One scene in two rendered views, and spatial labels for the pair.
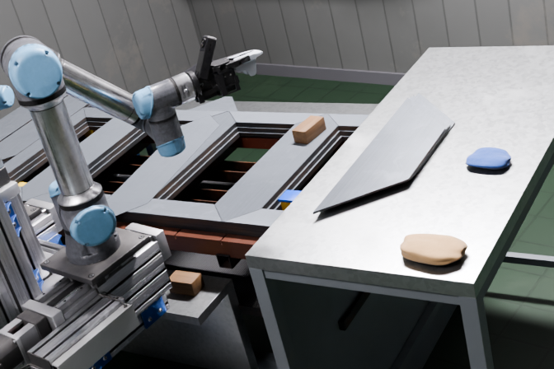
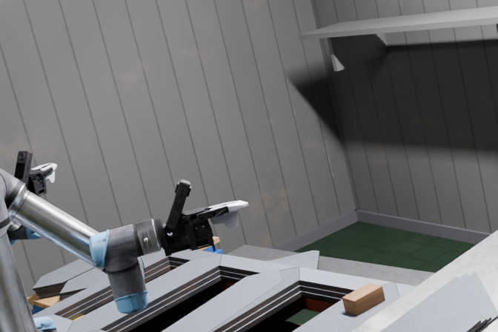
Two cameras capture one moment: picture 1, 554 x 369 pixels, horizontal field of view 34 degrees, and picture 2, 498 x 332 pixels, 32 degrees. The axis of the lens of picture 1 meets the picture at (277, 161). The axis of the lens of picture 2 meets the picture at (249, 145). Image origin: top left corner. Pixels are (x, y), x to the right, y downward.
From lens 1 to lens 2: 78 cm
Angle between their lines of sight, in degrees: 20
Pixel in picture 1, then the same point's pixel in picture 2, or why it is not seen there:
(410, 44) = not seen: outside the picture
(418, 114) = (458, 299)
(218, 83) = (187, 235)
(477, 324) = not seen: outside the picture
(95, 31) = (242, 173)
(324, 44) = (472, 206)
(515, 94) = not seen: outside the picture
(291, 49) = (439, 207)
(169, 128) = (124, 280)
